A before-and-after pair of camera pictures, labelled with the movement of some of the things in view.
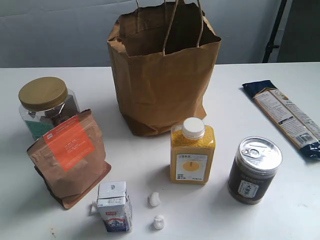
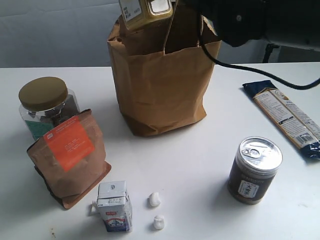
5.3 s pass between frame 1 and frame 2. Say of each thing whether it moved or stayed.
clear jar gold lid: stayed
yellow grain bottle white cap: moved
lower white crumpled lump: stayed
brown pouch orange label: stayed
